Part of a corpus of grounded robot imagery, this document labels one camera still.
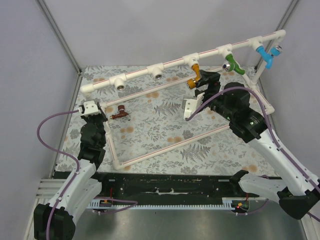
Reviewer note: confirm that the orange water faucet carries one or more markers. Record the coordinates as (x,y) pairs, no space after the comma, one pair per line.
(192,82)

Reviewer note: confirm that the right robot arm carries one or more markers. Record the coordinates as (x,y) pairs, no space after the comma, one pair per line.
(298,189)

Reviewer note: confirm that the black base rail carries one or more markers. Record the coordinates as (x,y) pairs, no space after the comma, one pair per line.
(146,186)

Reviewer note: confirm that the green water faucet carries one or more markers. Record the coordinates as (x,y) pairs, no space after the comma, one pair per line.
(231,65)

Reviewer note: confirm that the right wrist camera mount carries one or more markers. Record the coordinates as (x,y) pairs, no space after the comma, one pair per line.
(190,104)

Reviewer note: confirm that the white PVC pipe frame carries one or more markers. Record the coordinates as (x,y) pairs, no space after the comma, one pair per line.
(156,70)

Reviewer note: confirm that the white slotted cable duct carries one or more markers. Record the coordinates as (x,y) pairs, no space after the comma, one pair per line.
(100,204)

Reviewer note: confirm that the aluminium frame profile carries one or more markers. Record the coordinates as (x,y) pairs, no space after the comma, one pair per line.
(59,35)
(288,13)

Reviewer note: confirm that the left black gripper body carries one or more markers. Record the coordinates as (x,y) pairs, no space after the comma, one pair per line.
(92,117)

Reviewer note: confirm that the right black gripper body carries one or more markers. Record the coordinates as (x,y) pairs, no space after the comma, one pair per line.
(207,90)

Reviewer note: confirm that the aluminium frame profile right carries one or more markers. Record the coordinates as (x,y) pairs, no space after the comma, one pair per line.
(288,13)

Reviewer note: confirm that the brown water faucet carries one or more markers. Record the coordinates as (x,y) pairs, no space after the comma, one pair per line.
(121,113)

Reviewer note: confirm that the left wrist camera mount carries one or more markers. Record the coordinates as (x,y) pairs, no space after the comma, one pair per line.
(89,108)

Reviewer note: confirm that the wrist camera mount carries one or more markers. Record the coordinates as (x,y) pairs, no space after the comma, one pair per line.
(89,108)
(190,104)

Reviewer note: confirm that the aluminium frame profile left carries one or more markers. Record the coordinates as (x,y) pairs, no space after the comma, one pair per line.
(59,35)

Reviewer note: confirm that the floral patterned table mat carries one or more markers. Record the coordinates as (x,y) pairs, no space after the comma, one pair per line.
(156,122)

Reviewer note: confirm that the blue water faucet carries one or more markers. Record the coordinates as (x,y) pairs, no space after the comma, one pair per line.
(268,57)

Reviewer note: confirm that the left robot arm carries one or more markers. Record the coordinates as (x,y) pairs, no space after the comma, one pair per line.
(57,219)

